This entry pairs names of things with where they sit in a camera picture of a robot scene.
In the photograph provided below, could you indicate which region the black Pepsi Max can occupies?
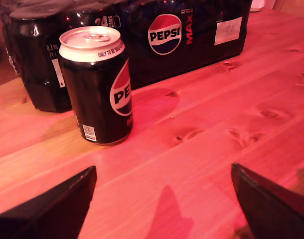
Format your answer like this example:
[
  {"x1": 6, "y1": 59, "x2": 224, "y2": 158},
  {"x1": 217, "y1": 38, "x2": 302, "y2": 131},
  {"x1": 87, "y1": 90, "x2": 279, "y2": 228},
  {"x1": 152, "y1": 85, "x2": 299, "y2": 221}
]
[{"x1": 58, "y1": 25, "x2": 134, "y2": 146}]

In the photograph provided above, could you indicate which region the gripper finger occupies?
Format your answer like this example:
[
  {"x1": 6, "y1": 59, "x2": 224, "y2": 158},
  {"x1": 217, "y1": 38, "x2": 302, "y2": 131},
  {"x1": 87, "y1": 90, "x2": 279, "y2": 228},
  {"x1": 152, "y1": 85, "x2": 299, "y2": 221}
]
[
  {"x1": 0, "y1": 165, "x2": 98, "y2": 239},
  {"x1": 231, "y1": 162, "x2": 304, "y2": 239}
]

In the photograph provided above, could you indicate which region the black Pepsi Max multipack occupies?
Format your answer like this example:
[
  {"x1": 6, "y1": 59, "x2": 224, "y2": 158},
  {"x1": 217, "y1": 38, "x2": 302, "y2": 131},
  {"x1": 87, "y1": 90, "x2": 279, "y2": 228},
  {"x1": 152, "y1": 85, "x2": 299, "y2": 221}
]
[{"x1": 0, "y1": 0, "x2": 252, "y2": 113}]

